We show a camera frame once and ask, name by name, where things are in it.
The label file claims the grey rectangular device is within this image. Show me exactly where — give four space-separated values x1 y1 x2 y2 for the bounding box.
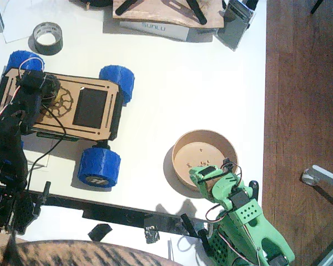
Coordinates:
216 0 256 52

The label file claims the wooden-top rover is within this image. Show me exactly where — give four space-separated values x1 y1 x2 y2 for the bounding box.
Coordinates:
0 50 136 192

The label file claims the wooden board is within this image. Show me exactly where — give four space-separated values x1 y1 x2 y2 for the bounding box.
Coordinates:
112 0 225 29

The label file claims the red white black servo wire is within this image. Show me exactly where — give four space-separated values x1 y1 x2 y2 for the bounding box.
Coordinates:
204 204 226 226
221 162 243 181

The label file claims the black duct tape roll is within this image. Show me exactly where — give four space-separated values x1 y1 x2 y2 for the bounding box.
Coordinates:
32 22 64 55

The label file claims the white SUNLU box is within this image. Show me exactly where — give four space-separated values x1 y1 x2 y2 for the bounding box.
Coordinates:
119 21 190 42

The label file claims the long black mounting bar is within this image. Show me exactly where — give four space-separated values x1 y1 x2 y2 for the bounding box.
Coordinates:
26 190 210 238

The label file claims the crumpled dark foil scrap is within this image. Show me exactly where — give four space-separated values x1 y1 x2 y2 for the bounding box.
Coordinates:
144 224 160 244

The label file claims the black round object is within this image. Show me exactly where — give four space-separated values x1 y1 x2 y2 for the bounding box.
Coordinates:
69 0 113 8

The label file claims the black camera cable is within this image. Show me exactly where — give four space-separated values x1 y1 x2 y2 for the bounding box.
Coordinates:
26 104 68 195

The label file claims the round tan bowl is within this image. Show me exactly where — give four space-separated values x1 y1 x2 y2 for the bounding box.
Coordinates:
171 129 239 193

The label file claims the grey chair leg with caster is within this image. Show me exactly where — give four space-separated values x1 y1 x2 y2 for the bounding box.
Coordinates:
302 165 333 195

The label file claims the black tripod leg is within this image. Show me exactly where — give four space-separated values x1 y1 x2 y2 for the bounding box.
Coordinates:
115 0 141 16
186 0 208 25
243 0 260 11
310 0 325 14

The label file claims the black spring clamp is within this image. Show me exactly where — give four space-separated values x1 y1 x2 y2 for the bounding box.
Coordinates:
180 213 216 257
33 181 52 217
249 180 260 202

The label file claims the brown striped fabric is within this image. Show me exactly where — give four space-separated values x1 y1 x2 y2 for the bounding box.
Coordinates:
0 239 184 266

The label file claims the black tape piece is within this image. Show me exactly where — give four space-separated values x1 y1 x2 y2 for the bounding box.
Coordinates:
88 223 113 242

